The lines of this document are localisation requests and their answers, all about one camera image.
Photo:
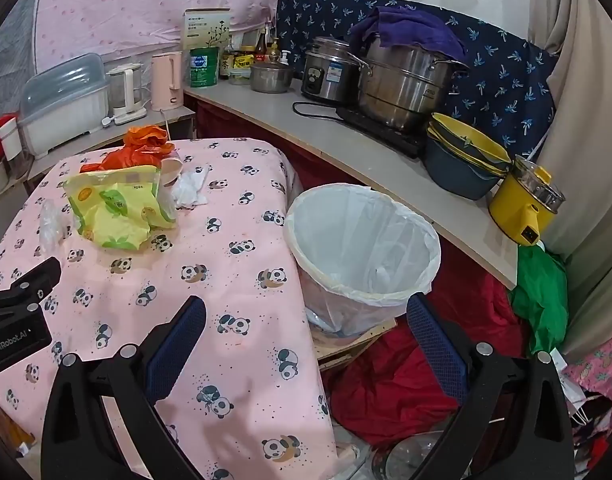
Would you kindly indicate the steel rice cooker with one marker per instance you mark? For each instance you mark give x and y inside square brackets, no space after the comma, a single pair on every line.
[328,72]

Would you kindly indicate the pink floral cloth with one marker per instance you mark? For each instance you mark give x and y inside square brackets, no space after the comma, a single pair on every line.
[601,365]

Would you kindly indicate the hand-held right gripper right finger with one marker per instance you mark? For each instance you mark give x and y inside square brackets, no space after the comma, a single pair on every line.
[436,350]

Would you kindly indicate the small steel pot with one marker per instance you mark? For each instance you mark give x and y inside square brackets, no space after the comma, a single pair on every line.
[271,77]

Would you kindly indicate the black induction cooker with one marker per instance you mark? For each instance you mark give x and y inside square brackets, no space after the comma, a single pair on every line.
[376,132]

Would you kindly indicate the trash bin with white liner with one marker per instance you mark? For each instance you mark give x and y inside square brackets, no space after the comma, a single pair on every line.
[361,240]

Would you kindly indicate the dark sauce bottle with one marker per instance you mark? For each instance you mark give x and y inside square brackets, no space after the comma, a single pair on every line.
[261,45]

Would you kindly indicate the large steel steamer pot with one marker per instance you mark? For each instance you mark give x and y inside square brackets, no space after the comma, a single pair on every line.
[411,85]

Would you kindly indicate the pink dotted curtain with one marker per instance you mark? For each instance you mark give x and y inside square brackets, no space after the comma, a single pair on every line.
[136,5]

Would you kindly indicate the purple towel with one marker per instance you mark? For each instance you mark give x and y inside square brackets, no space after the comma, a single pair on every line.
[406,27]

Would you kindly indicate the clear plastic bottle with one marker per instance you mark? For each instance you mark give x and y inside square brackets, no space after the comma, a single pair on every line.
[411,455]

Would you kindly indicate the wooden crate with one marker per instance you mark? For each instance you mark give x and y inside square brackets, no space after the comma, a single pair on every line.
[346,352]

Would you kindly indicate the yellow label jar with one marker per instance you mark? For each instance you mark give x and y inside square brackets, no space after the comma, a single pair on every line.
[247,60]

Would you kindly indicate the pink panda tablecloth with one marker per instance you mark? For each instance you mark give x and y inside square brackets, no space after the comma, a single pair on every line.
[211,240]

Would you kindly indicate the orange plastic bag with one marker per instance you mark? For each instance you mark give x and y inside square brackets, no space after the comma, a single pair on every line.
[143,140]

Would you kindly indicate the red cloth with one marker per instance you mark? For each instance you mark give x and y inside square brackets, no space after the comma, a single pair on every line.
[396,385]

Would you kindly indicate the green cloth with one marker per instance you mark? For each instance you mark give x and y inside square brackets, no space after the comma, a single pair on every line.
[541,290]

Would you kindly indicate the blue basin yellow rim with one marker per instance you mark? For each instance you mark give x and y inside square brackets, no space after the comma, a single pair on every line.
[491,167]
[471,137]

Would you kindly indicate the navy printed cloth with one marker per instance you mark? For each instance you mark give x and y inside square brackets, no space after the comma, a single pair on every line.
[511,70]

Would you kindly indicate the clear plastic wrapper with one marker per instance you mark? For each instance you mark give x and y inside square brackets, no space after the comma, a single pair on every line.
[51,227]

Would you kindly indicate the yellow electric pot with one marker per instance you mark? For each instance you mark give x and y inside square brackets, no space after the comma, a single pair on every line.
[511,210]

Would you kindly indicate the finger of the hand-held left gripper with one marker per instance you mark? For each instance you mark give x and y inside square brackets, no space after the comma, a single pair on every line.
[36,280]

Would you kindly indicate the large blue basin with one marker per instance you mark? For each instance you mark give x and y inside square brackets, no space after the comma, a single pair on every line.
[456,180]

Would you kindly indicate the white pump bottle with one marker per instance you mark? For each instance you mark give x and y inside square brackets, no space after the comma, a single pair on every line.
[284,58]

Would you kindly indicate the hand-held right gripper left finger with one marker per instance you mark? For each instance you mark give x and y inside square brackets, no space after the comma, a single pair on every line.
[178,347]

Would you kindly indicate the red lidded container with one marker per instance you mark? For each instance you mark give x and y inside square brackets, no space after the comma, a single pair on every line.
[1,135]

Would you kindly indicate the grey mesh net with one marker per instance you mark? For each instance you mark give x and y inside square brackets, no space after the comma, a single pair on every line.
[16,50]

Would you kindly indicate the beige box with plant print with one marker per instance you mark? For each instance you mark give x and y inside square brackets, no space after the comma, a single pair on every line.
[206,27]

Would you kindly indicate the pink electric kettle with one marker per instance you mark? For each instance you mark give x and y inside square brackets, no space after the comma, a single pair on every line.
[166,80]

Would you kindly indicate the white tissue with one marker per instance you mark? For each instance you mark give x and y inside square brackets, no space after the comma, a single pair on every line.
[188,192]

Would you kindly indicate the pale yellow snack bag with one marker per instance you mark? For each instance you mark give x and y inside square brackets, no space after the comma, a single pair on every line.
[86,192]

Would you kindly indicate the green tin can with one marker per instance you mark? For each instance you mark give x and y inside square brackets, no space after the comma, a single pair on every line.
[203,67]

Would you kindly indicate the white dish box clear lid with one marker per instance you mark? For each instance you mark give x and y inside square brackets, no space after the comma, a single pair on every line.
[61,110]

